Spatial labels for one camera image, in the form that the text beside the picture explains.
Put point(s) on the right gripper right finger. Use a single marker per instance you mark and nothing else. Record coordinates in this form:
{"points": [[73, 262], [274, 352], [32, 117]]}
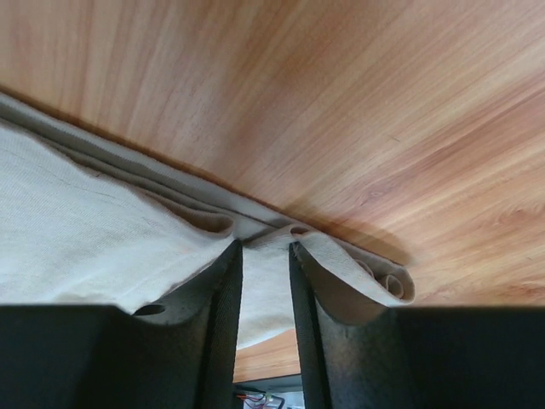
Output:
{"points": [[355, 353]]}

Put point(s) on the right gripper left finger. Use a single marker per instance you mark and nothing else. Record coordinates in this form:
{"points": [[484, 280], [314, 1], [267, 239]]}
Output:
{"points": [[176, 352]]}

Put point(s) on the beige t shirt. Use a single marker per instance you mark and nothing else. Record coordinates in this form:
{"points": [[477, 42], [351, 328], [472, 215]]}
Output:
{"points": [[85, 220]]}

